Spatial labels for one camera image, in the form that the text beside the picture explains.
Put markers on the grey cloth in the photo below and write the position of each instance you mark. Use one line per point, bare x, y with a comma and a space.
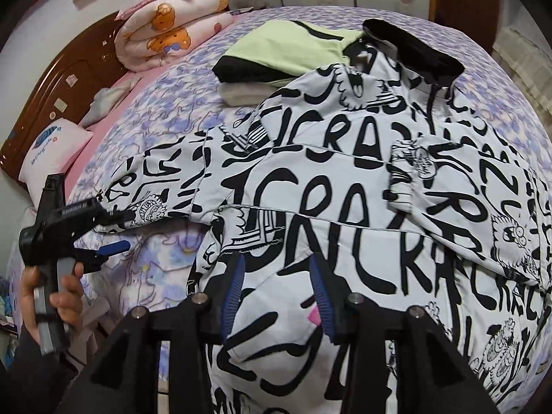
101, 105

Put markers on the pink bed sheet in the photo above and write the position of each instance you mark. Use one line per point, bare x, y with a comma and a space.
110, 131

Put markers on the pink bear print quilt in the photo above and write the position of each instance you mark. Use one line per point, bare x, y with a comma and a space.
172, 21

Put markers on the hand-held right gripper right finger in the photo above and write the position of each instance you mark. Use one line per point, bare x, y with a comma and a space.
323, 297

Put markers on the purple cat print blanket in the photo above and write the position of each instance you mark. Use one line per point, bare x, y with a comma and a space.
181, 95

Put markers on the person's left forearm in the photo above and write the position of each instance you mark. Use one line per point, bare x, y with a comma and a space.
26, 375

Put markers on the person's left hand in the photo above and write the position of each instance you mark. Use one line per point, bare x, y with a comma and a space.
69, 306

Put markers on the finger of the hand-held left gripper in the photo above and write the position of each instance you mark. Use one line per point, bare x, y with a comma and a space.
113, 249
114, 217

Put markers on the black and white printed jacket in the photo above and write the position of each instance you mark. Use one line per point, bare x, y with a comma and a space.
345, 189

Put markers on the wooden headboard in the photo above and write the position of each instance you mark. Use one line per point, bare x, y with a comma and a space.
64, 77

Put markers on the black folded garment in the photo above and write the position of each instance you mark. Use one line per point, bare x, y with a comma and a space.
241, 71

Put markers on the brown wooden door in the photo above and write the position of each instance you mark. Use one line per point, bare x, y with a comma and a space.
465, 0

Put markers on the lace covered furniture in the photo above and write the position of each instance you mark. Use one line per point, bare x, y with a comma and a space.
526, 64

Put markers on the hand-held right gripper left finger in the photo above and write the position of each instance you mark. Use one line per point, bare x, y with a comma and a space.
233, 293

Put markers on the white pillow with blue print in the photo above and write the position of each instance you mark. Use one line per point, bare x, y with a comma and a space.
47, 151

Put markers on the beige folded garment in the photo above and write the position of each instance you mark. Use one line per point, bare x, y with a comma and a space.
246, 92

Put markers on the green folded garment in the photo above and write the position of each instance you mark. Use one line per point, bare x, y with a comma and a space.
267, 47

